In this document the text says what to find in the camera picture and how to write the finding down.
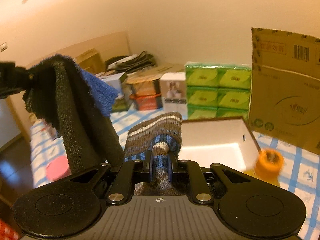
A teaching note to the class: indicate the pink lidded patterned cup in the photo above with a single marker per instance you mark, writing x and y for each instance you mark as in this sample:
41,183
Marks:
58,168

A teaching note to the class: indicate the blue checkered bed sheet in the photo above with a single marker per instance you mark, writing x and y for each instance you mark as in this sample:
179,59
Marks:
299,175

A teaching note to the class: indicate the brown open storage box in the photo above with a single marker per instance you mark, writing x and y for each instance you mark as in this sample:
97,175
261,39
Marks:
227,141

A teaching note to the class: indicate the white wall switch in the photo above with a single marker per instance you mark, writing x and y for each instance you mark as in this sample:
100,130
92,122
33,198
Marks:
3,46

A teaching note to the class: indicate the black bag pile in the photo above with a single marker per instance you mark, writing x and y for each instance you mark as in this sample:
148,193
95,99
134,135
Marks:
131,64

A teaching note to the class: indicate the brown cardboard box at back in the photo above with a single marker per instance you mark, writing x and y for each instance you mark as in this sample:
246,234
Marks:
91,61

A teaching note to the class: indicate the white photo printed box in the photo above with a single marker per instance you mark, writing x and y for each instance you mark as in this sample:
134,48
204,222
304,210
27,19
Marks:
173,93

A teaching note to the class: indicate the green tissue pack stack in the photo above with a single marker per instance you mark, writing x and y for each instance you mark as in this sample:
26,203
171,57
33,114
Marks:
218,90

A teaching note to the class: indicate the striped brown blue knit sock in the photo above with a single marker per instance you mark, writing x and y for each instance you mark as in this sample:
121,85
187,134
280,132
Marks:
160,136

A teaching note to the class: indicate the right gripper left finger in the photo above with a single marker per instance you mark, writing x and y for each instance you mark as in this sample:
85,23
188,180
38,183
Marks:
135,176

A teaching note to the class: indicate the wooden headboard panel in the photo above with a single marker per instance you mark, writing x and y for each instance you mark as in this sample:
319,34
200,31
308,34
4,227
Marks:
108,46

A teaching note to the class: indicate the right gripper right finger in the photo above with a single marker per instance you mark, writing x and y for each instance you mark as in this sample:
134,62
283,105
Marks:
189,174

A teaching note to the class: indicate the orange red carton box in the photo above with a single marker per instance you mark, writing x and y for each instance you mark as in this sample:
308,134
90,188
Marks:
145,92

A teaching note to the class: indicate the orange juice bottle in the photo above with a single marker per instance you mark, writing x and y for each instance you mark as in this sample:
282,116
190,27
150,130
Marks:
268,166

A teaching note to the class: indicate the red checkered cloth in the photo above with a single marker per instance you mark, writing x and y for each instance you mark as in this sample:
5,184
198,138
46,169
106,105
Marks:
7,232

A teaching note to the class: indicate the large brown cardboard box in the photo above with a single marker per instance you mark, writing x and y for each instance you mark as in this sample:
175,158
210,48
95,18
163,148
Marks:
285,87

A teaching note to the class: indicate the black and blue towel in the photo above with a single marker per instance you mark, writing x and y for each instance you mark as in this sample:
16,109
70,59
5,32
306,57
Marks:
78,105

